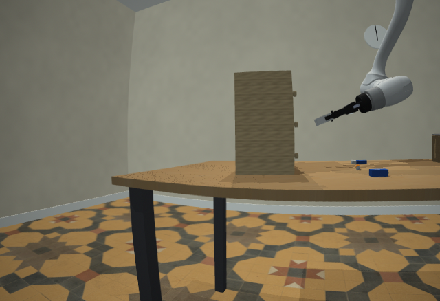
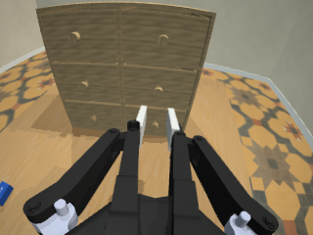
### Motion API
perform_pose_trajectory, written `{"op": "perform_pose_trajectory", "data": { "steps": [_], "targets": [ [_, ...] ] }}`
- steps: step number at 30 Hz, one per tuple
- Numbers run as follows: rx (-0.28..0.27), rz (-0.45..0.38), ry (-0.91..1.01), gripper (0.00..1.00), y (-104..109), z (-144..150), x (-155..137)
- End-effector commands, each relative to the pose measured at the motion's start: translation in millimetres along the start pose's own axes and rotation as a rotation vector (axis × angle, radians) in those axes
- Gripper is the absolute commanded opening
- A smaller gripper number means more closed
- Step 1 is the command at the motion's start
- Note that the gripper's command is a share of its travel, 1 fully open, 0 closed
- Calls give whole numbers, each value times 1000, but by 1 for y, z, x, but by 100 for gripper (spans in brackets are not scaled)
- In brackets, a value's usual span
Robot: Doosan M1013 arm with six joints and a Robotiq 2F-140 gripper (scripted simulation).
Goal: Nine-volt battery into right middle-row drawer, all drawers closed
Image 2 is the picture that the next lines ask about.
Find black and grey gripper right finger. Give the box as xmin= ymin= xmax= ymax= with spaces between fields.
xmin=166 ymin=108 xmax=279 ymax=235

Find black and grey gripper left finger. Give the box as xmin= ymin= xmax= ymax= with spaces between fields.
xmin=22 ymin=106 xmax=147 ymax=235

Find brown wooden drawer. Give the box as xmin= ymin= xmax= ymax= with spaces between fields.
xmin=40 ymin=6 xmax=118 ymax=60
xmin=123 ymin=63 xmax=197 ymax=108
xmin=121 ymin=7 xmax=210 ymax=68
xmin=53 ymin=61 xmax=120 ymax=102
xmin=65 ymin=100 xmax=123 ymax=131
xmin=125 ymin=104 xmax=187 ymax=135

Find blue nine-volt battery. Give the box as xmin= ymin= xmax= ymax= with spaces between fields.
xmin=0 ymin=181 xmax=14 ymax=207

